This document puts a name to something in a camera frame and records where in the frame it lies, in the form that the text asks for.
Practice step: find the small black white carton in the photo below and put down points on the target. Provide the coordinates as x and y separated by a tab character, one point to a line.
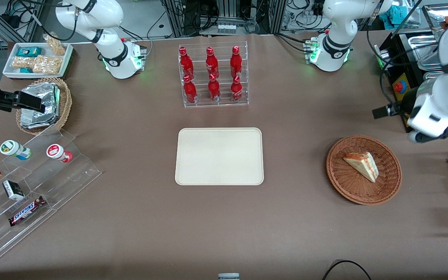
13	190

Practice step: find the metal equipment rack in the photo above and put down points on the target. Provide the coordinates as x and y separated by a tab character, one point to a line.
193	15

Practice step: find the tan deep wicker basket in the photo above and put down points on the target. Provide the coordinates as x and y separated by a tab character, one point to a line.
65	103

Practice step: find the silver foil wrapped package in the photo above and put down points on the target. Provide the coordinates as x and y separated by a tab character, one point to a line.
37	121
39	93

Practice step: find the teal cloth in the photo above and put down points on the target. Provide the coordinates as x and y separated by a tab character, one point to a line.
397	15

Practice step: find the round brown wicker basket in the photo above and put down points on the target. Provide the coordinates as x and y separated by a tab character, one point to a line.
348	186

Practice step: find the triangular sandwich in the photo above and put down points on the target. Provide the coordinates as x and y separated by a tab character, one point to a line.
364	166

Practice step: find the white power strip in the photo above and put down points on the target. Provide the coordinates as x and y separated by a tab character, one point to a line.
226	28

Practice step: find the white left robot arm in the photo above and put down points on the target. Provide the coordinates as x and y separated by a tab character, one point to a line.
333	42

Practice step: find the snickers chocolate bar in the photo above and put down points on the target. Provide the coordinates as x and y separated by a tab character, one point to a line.
27	210

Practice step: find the small grey device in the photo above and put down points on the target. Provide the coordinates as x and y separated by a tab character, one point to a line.
228	276

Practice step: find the clear bag of crackers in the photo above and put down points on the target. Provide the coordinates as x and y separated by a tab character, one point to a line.
55	44
47	65
22	62

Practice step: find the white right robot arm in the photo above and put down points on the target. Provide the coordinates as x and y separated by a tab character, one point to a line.
111	50

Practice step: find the red cola bottle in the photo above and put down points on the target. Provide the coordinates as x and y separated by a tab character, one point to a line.
211	64
236	90
186	64
236	62
189	91
214	89

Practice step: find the black food warmer cabinet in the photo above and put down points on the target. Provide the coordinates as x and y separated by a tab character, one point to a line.
401	58

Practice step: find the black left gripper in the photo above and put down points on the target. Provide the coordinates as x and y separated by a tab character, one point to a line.
406	102

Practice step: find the steel food pan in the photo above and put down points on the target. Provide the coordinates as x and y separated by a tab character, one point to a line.
426	50

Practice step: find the red lid yogurt cup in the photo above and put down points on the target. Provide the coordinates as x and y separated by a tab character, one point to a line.
57	151

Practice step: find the cream plastic tray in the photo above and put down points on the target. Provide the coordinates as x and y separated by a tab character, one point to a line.
219	156

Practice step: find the teal snack box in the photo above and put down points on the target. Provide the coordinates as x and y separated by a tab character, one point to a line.
28	51

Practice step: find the clear acrylic bottle rack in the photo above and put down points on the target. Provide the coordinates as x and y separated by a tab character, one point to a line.
224	102

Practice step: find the clear acrylic stepped shelf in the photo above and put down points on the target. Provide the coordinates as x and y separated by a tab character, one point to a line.
64	182

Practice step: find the green lid yogurt cup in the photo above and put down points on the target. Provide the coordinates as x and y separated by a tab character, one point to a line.
12	148

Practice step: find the white rectangular snack tray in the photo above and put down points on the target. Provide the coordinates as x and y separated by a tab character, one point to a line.
10	66

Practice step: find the small teal snack pack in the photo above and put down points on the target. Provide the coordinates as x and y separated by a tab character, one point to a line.
26	70

